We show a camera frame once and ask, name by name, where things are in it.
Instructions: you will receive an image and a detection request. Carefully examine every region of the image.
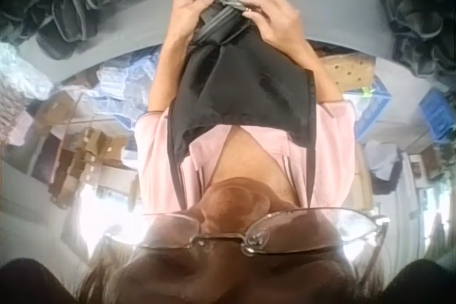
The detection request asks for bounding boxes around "person's left hand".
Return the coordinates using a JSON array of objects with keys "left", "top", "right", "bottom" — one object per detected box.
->
[{"left": 170, "top": 0, "right": 218, "bottom": 40}]

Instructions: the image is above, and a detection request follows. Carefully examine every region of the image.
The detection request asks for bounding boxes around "person's right hand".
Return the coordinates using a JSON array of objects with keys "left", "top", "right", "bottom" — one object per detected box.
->
[{"left": 237, "top": 0, "right": 309, "bottom": 51}]

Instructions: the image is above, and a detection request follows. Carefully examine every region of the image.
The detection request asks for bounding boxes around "black fabric bag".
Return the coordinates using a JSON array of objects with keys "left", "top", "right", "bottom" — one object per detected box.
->
[{"left": 167, "top": 0, "right": 318, "bottom": 161}]

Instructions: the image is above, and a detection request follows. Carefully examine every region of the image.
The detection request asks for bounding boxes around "perforated cardboard box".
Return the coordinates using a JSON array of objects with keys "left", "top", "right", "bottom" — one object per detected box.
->
[{"left": 318, "top": 51, "right": 375, "bottom": 93}]

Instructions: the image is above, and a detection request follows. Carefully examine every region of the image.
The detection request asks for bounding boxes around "heap of clear plastic packets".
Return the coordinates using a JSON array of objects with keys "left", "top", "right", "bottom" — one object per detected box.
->
[{"left": 62, "top": 47, "right": 163, "bottom": 112}]

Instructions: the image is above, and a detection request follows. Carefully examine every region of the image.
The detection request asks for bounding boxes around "blue plastic crate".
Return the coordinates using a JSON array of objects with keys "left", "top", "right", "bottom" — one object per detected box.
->
[
  {"left": 343, "top": 83, "right": 393, "bottom": 141},
  {"left": 418, "top": 88, "right": 456, "bottom": 130}
]

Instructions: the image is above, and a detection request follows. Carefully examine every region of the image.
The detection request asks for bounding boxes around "heap of black bags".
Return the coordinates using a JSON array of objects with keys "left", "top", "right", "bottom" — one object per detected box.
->
[
  {"left": 379, "top": 0, "right": 456, "bottom": 77},
  {"left": 0, "top": 0, "right": 147, "bottom": 61}
]

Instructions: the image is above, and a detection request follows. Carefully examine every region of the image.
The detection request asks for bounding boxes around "stack of cardboard boxes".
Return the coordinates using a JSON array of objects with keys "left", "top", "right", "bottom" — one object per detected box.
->
[{"left": 31, "top": 90, "right": 138, "bottom": 211}]

